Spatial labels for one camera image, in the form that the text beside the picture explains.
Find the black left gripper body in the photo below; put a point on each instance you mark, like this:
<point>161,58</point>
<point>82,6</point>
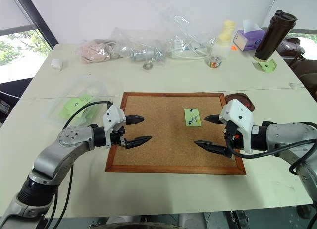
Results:
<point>117,137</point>

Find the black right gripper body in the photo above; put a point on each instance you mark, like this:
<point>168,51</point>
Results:
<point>230,139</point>

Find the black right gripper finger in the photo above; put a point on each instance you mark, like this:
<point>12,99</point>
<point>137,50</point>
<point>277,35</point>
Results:
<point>213,118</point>
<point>210,146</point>

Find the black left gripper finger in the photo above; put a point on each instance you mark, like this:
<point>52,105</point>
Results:
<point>138,141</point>
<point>135,119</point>

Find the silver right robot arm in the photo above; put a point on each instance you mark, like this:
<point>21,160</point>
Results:
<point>284,137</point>

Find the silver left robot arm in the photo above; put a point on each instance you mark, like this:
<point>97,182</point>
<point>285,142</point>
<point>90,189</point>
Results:
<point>62,149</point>

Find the green paper note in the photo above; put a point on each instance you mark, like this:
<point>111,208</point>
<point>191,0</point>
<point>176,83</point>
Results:
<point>194,115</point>

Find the wood-framed cork board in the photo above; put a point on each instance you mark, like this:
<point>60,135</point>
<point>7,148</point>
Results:
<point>163,139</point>

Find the glass jar of coloured pins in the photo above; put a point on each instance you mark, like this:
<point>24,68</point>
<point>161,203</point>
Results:
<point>214,62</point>

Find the brown plastic dish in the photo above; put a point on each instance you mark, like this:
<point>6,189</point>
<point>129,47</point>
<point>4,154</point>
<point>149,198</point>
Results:
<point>244,100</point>

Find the clear bag of green notes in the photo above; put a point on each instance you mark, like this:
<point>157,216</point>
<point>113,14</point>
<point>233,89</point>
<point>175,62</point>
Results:
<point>74,102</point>

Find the clear bag with metal parts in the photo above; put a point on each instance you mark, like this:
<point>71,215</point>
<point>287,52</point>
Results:
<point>143,53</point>

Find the clear container with yellow lid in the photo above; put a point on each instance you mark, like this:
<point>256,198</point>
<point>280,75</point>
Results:
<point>223,44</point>
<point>228,27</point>

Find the clear bag with pink cloth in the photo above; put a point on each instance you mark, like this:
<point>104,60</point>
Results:
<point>95,51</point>

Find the clear bag with white charger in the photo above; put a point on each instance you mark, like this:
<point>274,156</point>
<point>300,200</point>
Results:
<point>188,40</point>

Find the purple tissue box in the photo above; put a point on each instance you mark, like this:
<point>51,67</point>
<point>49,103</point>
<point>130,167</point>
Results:
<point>248,39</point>

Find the brown tumbler with black lid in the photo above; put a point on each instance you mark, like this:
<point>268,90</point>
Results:
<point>271,38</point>

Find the dark chair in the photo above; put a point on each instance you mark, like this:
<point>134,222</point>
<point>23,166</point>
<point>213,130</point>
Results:
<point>305,75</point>

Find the brown leather bag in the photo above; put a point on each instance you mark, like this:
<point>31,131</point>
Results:
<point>291,46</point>

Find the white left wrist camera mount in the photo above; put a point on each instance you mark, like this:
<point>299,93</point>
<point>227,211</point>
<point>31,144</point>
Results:
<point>112,116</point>

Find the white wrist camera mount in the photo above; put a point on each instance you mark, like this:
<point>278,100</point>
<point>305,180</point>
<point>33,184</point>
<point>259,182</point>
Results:
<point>112,116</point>
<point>239,120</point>

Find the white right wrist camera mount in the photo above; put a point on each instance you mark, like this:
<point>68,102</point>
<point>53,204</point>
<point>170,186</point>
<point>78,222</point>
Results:
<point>239,120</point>

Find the dark window frame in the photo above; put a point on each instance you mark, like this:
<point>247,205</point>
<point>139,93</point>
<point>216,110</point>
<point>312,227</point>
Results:
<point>37,18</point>

